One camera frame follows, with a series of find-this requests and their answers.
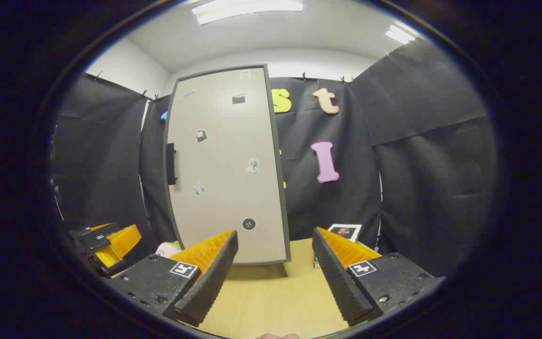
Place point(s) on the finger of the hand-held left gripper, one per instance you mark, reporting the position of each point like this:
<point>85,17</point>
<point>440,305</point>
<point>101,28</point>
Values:
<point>123,238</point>
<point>107,258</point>

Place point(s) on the black backdrop cloth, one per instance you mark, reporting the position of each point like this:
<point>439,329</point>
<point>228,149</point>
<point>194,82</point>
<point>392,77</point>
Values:
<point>417,165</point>

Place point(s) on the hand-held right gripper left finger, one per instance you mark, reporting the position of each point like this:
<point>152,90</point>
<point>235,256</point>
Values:
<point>214,278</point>

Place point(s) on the dark grey cabinet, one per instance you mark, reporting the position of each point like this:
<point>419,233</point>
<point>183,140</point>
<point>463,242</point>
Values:
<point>282,202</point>

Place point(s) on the white photo cover book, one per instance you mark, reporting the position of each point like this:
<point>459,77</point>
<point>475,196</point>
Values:
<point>344,231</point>

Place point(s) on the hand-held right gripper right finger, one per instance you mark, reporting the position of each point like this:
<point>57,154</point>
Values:
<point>334,278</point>

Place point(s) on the ceiling light panel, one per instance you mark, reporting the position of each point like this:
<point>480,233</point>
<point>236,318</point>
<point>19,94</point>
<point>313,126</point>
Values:
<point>247,9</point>
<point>400,34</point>

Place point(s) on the beige cabinet door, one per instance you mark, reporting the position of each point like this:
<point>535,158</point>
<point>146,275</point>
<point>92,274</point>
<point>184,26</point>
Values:
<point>224,179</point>

